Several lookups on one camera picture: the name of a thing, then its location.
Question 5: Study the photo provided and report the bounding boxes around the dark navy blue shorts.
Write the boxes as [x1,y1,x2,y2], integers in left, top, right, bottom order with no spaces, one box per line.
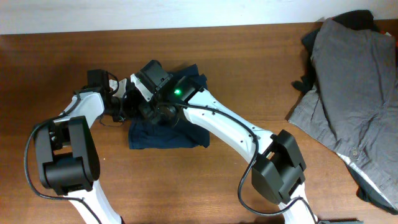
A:
[127,63,211,150]

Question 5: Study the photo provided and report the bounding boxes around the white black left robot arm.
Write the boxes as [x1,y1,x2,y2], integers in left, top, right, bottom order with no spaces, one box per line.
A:
[32,90,124,224]

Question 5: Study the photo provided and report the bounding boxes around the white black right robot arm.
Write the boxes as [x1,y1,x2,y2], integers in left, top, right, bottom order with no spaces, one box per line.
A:
[131,60,318,223]

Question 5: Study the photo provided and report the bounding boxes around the light grey checked shorts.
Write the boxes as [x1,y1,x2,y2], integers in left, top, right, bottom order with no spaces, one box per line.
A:
[289,86,397,209]

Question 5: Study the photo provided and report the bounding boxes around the dark garment at table edge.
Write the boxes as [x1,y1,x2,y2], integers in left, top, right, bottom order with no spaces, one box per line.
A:
[346,165,397,215]

